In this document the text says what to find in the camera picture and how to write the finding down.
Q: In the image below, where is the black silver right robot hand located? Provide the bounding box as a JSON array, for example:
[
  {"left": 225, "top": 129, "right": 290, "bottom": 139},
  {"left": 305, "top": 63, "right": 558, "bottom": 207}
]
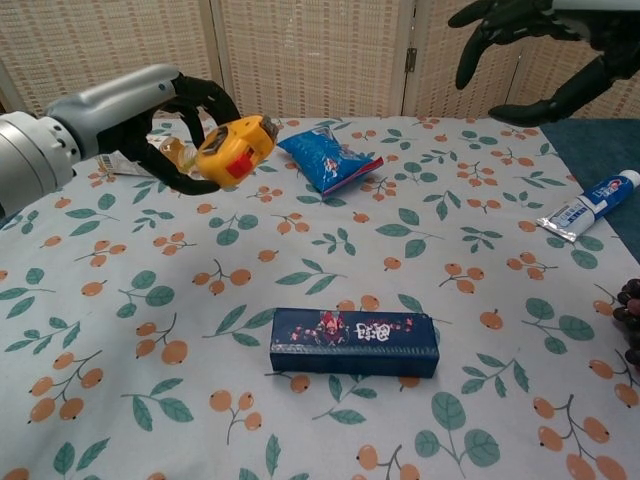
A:
[{"left": 448, "top": 0, "right": 640, "bottom": 127}]

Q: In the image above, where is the tea bottle with white label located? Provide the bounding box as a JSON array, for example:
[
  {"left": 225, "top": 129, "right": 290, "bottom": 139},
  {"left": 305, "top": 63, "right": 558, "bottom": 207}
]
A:
[{"left": 98, "top": 130, "right": 206, "bottom": 179}]

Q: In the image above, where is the blue white toothpaste tube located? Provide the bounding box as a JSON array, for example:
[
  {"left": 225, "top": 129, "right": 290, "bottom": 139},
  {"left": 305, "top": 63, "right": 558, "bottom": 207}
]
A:
[{"left": 536, "top": 169, "right": 640, "bottom": 244}]

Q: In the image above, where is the blue snack bag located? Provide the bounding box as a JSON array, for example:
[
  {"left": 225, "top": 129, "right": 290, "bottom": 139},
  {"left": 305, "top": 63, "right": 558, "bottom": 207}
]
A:
[{"left": 276, "top": 125, "right": 385, "bottom": 197}]

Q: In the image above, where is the dark blue rectangular box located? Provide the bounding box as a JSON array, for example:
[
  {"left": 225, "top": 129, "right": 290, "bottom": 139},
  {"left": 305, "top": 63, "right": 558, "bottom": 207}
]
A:
[{"left": 267, "top": 306, "right": 441, "bottom": 377}]

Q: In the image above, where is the yellow tape measure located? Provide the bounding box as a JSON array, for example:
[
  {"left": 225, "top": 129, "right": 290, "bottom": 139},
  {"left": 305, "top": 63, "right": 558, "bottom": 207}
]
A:
[{"left": 194, "top": 114, "right": 279, "bottom": 189}]

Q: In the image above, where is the woven folding screen panel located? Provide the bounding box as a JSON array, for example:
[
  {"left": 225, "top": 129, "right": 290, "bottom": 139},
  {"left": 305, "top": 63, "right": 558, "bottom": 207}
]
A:
[
  {"left": 209, "top": 0, "right": 419, "bottom": 119},
  {"left": 504, "top": 9, "right": 640, "bottom": 119},
  {"left": 0, "top": 0, "right": 224, "bottom": 121},
  {"left": 402, "top": 0, "right": 531, "bottom": 119}
]

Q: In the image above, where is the dark purple grape bunch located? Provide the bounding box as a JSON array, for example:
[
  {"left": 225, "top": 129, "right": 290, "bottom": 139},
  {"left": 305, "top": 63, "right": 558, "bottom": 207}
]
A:
[{"left": 612, "top": 278, "right": 640, "bottom": 374}]

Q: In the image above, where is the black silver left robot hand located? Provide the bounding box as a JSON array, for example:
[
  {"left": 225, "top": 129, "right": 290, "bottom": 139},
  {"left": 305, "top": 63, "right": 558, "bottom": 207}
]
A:
[{"left": 44, "top": 63, "right": 245, "bottom": 197}]

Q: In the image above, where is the floral orange green tablecloth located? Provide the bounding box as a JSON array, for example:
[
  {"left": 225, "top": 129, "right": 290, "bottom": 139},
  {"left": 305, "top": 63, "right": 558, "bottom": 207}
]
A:
[{"left": 0, "top": 117, "right": 640, "bottom": 480}]

